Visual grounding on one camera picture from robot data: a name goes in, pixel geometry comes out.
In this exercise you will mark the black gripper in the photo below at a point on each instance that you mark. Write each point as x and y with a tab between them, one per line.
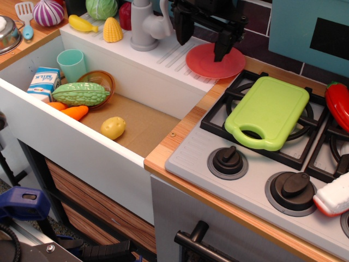
219	16

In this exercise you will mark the yellow toy potato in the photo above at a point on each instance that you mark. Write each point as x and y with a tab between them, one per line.
113	127

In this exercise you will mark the red plastic plate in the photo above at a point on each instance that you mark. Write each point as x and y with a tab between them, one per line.
200	61

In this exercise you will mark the grey toy faucet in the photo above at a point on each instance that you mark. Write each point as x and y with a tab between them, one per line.
147	28

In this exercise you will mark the red toy bell pepper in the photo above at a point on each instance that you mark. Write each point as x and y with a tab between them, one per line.
125	16

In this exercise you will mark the yellow toy corn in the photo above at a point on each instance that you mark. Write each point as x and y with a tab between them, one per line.
112	31

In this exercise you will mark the green plastic cutting board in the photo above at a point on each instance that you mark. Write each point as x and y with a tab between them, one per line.
267	114

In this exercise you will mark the green toy cabbage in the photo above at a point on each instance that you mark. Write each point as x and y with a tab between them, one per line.
101	9

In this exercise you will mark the orange translucent bowl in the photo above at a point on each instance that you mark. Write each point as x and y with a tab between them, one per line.
102	78

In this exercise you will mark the yellow toy banana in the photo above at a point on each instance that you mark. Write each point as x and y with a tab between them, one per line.
81	24

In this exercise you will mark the white toy sink basin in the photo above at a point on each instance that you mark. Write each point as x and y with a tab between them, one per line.
151	88

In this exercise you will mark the left black stove knob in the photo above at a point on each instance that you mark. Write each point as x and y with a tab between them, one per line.
227	163

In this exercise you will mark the black stove knob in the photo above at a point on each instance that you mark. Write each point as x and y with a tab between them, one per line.
227	163
291	193

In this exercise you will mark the teal plastic cup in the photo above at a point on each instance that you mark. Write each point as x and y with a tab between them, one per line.
72	64

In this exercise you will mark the green toy bitter gourd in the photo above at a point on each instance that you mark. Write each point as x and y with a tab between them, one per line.
81	93

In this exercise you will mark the red toy chili pepper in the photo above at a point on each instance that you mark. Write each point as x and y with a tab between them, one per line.
336	96

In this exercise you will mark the orange toy carrot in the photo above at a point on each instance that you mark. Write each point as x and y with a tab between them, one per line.
58	105
76	112

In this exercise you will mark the black stove grate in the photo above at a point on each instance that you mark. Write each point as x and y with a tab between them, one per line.
298	144
329	159

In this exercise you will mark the purple striped toy onion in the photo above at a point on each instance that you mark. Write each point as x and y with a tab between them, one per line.
48	13

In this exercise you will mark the toy milk carton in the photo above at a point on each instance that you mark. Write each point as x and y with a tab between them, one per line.
44	83

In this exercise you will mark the white toy spatula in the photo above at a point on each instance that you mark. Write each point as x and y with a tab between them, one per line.
24	11

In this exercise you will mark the middle black stove knob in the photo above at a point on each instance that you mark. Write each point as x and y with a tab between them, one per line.
291	193

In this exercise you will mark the right black stove grate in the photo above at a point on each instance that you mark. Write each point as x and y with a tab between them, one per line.
329	159

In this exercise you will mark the silver metal pot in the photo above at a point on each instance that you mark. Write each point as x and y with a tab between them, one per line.
11	35

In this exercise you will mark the white red toy bottle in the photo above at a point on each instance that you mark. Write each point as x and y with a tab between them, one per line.
332	199

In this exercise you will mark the blue clamp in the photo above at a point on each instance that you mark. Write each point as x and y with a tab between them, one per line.
24	204

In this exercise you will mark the black oven door handle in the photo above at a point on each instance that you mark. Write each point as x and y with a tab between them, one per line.
193	242

